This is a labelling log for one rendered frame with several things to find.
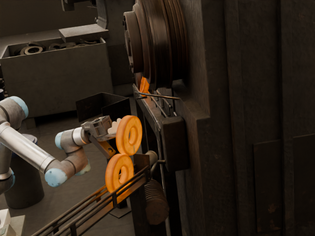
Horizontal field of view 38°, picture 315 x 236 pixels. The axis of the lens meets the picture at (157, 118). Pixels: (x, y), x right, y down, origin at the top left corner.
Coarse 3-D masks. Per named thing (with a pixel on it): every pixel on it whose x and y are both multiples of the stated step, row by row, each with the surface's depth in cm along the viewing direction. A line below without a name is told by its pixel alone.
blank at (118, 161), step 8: (112, 160) 167; (120, 160) 169; (128, 160) 174; (112, 168) 165; (120, 168) 169; (128, 168) 174; (112, 176) 164; (120, 176) 175; (128, 176) 174; (112, 184) 165; (120, 184) 170
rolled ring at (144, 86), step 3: (144, 78) 314; (141, 81) 316; (144, 81) 302; (141, 84) 315; (144, 84) 300; (147, 84) 300; (141, 87) 314; (144, 87) 300; (147, 87) 300; (141, 90) 311; (144, 90) 302; (147, 90) 302
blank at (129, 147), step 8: (120, 120) 171; (128, 120) 170; (136, 120) 176; (120, 128) 169; (128, 128) 171; (136, 128) 177; (120, 136) 168; (128, 136) 172; (136, 136) 178; (120, 144) 169; (128, 144) 172; (136, 144) 178; (120, 152) 172; (128, 152) 173
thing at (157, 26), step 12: (144, 0) 192; (156, 0) 192; (156, 12) 189; (156, 24) 187; (156, 36) 187; (156, 48) 188; (168, 48) 189; (156, 60) 189; (168, 60) 192; (156, 72) 193; (168, 72) 196; (156, 84) 200; (168, 84) 205
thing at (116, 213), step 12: (96, 96) 280; (108, 96) 278; (120, 96) 269; (84, 108) 275; (96, 108) 281; (108, 108) 255; (120, 108) 261; (84, 120) 276; (120, 204) 285; (120, 216) 277
